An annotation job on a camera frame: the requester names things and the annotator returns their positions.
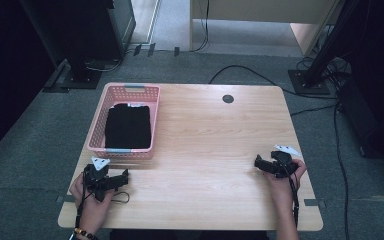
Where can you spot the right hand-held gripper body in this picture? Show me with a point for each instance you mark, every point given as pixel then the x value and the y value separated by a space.
pixel 283 165

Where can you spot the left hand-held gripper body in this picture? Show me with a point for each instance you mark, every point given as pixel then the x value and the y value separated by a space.
pixel 97 179

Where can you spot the black garment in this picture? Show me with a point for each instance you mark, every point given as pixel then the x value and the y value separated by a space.
pixel 128 128

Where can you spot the pink plastic basket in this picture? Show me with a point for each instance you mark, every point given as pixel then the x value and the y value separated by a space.
pixel 100 126

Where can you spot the person's right hand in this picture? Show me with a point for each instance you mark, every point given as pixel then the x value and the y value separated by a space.
pixel 280 188

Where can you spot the person's left hand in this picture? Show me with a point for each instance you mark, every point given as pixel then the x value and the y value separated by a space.
pixel 91 210

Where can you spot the grey floor tape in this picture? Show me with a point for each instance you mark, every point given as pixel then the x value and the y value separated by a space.
pixel 63 199
pixel 313 202

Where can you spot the dark round table grommet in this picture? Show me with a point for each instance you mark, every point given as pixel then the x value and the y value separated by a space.
pixel 228 98

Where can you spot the person's dark clothing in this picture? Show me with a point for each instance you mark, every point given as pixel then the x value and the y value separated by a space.
pixel 186 235

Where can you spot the black box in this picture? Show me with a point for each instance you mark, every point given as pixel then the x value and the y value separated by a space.
pixel 370 123

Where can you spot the black stand base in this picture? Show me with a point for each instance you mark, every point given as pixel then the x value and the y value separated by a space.
pixel 80 78

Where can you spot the black metal stand pole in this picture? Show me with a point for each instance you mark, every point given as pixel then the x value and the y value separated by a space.
pixel 330 40

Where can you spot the beige desk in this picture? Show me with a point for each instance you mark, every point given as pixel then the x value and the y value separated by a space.
pixel 263 8

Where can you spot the large black monitor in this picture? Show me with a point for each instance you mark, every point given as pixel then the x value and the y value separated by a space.
pixel 80 26

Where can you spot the black square base plate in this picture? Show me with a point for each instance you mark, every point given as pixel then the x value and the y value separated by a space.
pixel 308 88

